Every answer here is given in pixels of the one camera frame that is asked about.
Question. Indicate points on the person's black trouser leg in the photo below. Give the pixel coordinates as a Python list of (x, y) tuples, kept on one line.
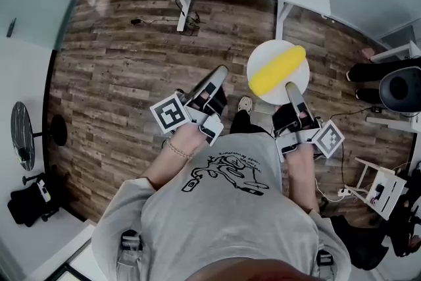
[(245, 123)]

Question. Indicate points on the yellow corn cob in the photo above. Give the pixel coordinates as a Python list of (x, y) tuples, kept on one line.
[(276, 70)]

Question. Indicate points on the person's left forearm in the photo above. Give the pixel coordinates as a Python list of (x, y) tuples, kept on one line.
[(174, 161)]

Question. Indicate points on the round black marble side table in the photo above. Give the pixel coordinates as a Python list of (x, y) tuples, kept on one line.
[(22, 135)]

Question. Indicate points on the small black adapter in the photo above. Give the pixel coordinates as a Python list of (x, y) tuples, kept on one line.
[(377, 109)]

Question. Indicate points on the white plate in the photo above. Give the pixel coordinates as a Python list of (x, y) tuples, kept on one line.
[(266, 54)]

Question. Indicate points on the gray printed t-shirt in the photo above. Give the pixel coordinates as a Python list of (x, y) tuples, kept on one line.
[(213, 223)]

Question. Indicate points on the white desk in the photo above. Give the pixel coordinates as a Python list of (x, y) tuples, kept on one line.
[(398, 51)]

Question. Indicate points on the white power strip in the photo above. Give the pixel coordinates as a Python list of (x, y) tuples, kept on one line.
[(344, 193)]

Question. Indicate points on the black bag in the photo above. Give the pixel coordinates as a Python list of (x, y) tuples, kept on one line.
[(29, 204)]

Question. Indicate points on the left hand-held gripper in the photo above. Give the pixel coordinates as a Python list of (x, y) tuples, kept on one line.
[(169, 113)]

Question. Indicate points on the person's right forearm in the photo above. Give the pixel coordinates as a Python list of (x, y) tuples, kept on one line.
[(302, 174)]

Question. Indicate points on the pink object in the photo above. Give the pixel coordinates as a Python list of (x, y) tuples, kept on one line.
[(368, 52)]

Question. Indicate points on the black round chair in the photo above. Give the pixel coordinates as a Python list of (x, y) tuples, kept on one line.
[(401, 89)]

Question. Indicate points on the person's beige shoe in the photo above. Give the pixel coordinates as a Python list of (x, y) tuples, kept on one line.
[(245, 104)]

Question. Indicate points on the white wooden stool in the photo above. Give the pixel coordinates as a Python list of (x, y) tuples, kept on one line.
[(385, 189)]

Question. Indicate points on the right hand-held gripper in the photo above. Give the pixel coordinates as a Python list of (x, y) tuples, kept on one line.
[(327, 139)]

